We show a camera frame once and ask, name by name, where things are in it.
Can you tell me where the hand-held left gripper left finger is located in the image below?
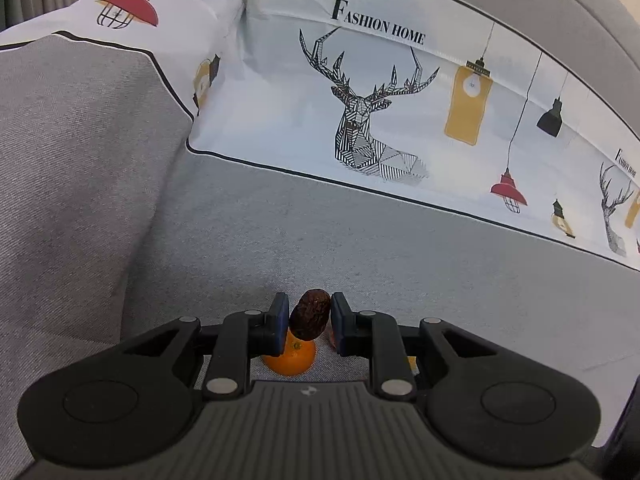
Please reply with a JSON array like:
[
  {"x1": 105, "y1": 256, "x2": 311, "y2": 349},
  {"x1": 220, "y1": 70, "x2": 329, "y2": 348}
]
[{"x1": 120, "y1": 292, "x2": 292, "y2": 399}]

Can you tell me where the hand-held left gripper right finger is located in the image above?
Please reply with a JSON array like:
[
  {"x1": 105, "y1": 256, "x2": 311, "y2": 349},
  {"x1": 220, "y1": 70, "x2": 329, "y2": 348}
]
[{"x1": 331, "y1": 292, "x2": 503, "y2": 401}]

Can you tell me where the grey printed pillow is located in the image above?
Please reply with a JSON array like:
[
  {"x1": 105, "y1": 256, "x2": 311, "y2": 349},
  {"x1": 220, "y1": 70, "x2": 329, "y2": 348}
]
[{"x1": 0, "y1": 0, "x2": 246, "y2": 311}]

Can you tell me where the dark object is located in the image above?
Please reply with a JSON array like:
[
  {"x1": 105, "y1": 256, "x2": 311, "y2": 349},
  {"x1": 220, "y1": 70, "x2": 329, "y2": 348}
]
[{"x1": 605, "y1": 395, "x2": 640, "y2": 466}]

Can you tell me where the dark brown date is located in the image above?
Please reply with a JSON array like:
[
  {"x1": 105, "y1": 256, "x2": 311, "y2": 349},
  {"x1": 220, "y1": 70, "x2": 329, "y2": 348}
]
[{"x1": 289, "y1": 288, "x2": 332, "y2": 341}]

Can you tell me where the orange tangerine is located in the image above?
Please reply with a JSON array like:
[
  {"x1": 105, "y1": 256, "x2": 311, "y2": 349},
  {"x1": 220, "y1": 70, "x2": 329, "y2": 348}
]
[{"x1": 261, "y1": 327, "x2": 318, "y2": 377}]

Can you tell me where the grey printed quilt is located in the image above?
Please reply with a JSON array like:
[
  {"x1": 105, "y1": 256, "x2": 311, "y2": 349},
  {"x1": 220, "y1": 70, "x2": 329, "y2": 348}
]
[{"x1": 0, "y1": 0, "x2": 640, "y2": 480}]

